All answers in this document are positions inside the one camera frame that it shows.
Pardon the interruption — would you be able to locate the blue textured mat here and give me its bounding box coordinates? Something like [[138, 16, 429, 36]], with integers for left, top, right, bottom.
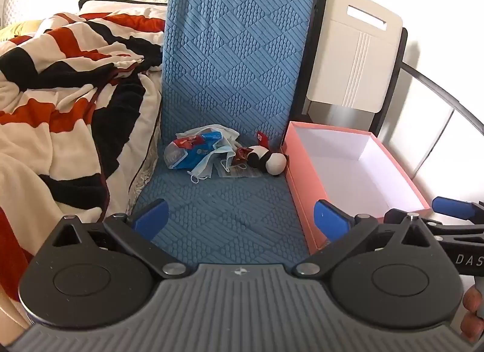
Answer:
[[130, 0, 316, 265]]

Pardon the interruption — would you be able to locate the red black white striped blanket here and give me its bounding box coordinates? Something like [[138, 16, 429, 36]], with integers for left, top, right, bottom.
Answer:
[[0, 12, 167, 292]]

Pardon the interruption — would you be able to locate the blue and red snack packet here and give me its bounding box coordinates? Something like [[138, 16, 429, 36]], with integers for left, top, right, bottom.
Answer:
[[164, 130, 224, 170]]

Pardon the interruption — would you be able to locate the curved black metal tube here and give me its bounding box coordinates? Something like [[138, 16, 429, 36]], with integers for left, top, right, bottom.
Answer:
[[401, 61, 484, 130]]

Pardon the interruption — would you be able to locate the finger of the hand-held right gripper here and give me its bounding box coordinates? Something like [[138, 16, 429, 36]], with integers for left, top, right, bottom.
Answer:
[[432, 196, 484, 221], [384, 208, 484, 237]]

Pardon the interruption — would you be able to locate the clear plastic packet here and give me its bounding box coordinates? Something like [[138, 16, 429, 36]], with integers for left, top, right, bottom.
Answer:
[[217, 158, 262, 179]]

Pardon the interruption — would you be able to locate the panda plush toy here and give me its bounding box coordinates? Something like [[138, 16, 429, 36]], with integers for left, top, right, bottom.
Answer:
[[247, 145, 287, 176]]

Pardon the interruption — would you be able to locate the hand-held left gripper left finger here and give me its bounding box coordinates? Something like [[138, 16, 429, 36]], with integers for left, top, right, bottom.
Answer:
[[51, 199, 192, 279]]

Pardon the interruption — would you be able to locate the person's right hand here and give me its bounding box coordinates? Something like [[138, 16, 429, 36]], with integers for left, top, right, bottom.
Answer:
[[460, 286, 484, 344]]

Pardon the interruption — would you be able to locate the red candy wrapper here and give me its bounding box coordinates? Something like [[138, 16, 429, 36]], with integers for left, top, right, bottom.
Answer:
[[232, 146, 253, 168]]

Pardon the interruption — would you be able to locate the pink cardboard box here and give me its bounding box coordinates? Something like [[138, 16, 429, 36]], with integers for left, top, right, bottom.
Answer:
[[283, 121, 432, 255]]

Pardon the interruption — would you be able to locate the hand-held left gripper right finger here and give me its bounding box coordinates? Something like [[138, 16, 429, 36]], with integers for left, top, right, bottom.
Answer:
[[296, 200, 432, 281]]

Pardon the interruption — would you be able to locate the white pillow with black edge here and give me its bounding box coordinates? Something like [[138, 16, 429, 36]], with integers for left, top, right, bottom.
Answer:
[[77, 0, 169, 32]]

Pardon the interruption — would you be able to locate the blue face mask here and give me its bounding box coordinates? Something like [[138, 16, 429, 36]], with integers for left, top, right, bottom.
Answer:
[[188, 143, 238, 185]]

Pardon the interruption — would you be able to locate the yellow pillow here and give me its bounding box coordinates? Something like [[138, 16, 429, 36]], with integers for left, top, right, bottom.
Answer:
[[0, 21, 43, 43]]

